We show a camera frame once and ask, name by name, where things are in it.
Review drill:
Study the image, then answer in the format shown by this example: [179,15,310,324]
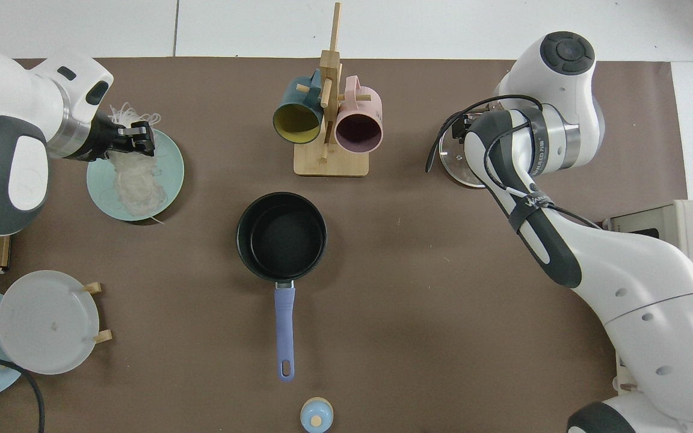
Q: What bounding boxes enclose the glass lid with blue knob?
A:
[439,134,487,189]

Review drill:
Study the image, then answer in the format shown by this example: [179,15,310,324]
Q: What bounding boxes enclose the white vermicelli bundle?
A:
[108,103,170,224]

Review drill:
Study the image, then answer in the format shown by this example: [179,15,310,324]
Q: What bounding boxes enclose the teal plate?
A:
[87,126,185,222]

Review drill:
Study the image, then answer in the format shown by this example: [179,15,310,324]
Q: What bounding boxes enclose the white plate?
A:
[0,270,100,375]

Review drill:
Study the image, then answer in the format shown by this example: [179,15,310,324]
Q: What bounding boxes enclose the wooden plate rack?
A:
[0,281,113,369]

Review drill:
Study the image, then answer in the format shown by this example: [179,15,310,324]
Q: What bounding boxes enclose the pink cup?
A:
[334,76,383,153]

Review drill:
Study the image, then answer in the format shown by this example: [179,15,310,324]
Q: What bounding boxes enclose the wooden cup stand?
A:
[294,2,372,177]

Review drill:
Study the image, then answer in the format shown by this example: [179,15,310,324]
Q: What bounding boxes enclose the brown table cloth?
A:
[0,57,688,433]

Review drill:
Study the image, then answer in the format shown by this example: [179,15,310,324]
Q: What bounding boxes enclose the dark teal cup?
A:
[273,69,324,145]

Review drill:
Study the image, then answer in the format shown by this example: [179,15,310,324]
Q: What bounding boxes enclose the small blue round thing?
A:
[301,398,334,432]

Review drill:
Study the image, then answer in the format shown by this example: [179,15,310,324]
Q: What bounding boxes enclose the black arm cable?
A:
[0,355,45,433]
[426,95,603,229]

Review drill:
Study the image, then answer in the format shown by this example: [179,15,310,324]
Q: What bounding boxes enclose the black pot with blue handle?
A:
[236,192,327,382]

